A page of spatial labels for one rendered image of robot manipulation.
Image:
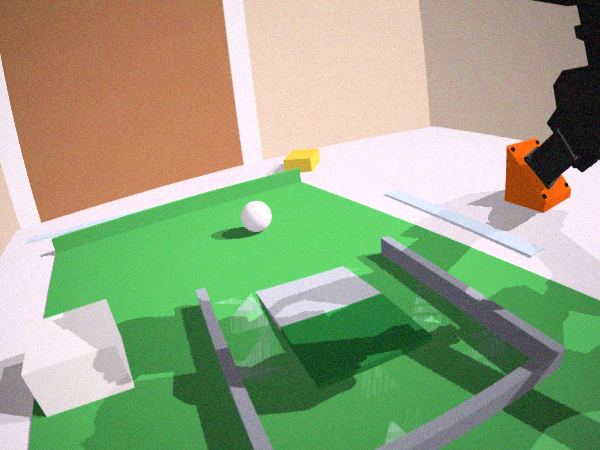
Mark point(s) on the white cube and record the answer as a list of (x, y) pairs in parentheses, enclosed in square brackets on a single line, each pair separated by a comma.
[(75, 358)]

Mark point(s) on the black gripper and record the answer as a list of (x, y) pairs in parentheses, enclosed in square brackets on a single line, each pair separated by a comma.
[(580, 87)]

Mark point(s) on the yellow block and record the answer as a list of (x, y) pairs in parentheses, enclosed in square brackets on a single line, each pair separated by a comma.
[(304, 159)]

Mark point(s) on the white ball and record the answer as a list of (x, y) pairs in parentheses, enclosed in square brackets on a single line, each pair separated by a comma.
[(256, 216)]

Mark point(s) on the green putting mat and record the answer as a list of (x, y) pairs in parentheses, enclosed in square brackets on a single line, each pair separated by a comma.
[(180, 399)]

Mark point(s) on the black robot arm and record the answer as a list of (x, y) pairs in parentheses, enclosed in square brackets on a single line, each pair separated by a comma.
[(572, 143)]

